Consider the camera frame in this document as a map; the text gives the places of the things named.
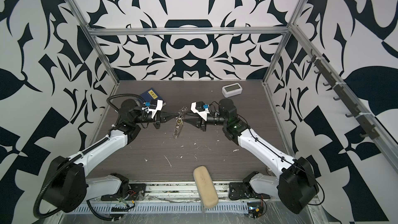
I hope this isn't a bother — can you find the metal plate with keyrings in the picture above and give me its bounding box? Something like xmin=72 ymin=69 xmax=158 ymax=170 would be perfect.
xmin=173 ymin=106 xmax=187 ymax=139

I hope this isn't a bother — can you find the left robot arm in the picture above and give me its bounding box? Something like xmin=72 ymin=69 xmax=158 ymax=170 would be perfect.
xmin=33 ymin=99 xmax=178 ymax=218

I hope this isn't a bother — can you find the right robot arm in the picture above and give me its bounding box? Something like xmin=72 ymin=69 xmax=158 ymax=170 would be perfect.
xmin=186 ymin=99 xmax=319 ymax=214

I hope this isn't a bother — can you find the blue book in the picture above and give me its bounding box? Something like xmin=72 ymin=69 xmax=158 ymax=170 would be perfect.
xmin=140 ymin=88 xmax=163 ymax=102

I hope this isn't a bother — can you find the white digital clock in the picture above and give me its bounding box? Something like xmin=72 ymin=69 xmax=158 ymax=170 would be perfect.
xmin=222 ymin=83 xmax=243 ymax=98

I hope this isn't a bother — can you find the beige glasses case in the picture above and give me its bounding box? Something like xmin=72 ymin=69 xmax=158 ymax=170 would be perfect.
xmin=193 ymin=166 xmax=219 ymax=209

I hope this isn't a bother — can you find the small silver knob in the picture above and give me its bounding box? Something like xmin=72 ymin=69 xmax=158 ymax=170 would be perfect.
xmin=266 ymin=168 xmax=275 ymax=176

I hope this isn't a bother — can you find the small circuit board left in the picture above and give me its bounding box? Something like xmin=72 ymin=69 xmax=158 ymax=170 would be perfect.
xmin=111 ymin=202 xmax=135 ymax=212

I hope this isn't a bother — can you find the small circuit board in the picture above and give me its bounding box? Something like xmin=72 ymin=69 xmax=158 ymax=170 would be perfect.
xmin=247 ymin=201 xmax=267 ymax=219
xmin=111 ymin=202 xmax=135 ymax=212

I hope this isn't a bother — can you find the small circuit board right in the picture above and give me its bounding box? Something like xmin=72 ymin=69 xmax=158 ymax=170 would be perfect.
xmin=247 ymin=201 xmax=267 ymax=219

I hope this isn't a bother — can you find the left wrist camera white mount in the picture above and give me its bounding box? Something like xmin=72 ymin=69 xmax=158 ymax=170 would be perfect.
xmin=142 ymin=100 xmax=163 ymax=119

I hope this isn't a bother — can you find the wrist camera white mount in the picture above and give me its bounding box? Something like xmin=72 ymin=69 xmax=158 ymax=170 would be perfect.
xmin=142 ymin=100 xmax=163 ymax=119
xmin=190 ymin=101 xmax=210 ymax=121

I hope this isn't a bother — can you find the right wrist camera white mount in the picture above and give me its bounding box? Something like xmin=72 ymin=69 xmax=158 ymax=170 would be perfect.
xmin=190 ymin=101 xmax=210 ymax=121

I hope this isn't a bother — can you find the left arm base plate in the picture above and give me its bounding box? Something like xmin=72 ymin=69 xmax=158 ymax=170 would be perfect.
xmin=101 ymin=183 xmax=147 ymax=201

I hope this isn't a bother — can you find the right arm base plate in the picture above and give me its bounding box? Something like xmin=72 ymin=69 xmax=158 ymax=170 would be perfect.
xmin=228 ymin=182 xmax=271 ymax=201

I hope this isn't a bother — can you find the white slotted cable duct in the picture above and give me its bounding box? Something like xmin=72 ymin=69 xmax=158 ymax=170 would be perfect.
xmin=68 ymin=202 xmax=249 ymax=215

